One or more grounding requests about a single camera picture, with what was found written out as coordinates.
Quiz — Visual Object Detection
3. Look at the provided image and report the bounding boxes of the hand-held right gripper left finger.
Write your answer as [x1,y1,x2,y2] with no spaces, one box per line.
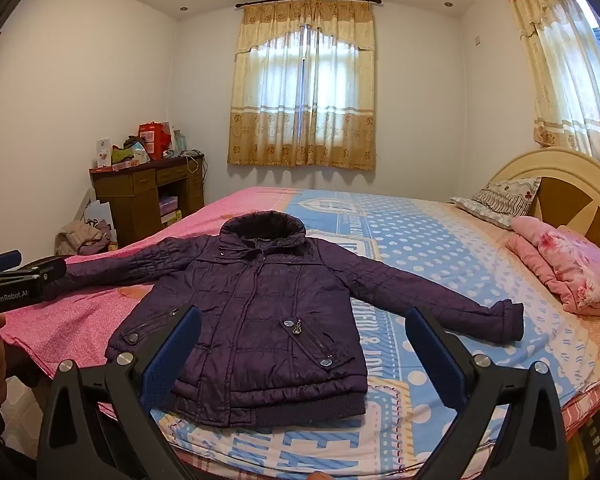
[37,306,202,480]

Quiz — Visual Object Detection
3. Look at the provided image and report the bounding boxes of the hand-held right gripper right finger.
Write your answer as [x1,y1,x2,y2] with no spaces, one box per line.
[405,307,567,480]

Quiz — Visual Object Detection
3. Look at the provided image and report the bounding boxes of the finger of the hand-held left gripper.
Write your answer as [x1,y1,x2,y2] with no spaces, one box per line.
[0,249,24,276]
[0,256,67,289]

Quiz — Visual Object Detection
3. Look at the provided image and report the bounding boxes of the purple quilted jacket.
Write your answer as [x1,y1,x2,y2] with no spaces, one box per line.
[42,211,525,428]

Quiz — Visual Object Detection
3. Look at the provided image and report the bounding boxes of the pile of beige clothes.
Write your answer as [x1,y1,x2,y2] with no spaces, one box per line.
[55,220,118,257]

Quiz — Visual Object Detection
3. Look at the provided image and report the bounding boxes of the pink bedsheet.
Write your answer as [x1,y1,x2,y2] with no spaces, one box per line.
[0,186,301,376]

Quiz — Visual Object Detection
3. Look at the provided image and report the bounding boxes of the white paper bag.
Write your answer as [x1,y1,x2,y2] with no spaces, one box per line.
[82,199,115,231]

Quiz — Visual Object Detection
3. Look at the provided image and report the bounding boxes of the blue polka dot bedsheet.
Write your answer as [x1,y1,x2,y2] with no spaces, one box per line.
[150,189,600,480]

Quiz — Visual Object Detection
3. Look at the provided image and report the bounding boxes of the brown wooden desk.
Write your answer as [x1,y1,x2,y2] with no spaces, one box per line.
[89,156,206,247]

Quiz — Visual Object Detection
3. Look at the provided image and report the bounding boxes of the pink boxes in desk shelf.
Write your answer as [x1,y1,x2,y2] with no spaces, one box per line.
[159,195,182,227]

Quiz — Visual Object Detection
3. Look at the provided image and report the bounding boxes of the folded pink floral blanket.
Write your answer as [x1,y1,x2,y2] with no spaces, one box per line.
[505,216,600,317]

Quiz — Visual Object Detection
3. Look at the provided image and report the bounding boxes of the red gift bag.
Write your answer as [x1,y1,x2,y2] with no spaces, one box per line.
[138,121,174,160]

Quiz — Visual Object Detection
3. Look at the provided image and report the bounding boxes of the patterned grey pillow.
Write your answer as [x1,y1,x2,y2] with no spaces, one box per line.
[449,176,543,231]

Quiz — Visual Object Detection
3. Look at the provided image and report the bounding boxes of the cream wooden bed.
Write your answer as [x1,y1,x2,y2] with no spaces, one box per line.
[0,147,600,480]

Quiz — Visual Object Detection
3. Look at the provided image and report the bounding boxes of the wide yellow patterned curtain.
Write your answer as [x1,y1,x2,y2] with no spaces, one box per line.
[227,0,377,171]

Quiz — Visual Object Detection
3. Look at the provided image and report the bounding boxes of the narrow yellow patterned curtain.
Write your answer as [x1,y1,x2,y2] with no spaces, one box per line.
[500,0,600,173]

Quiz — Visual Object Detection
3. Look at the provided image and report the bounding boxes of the long dark curtain rod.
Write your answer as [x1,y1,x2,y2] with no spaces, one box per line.
[235,0,382,10]

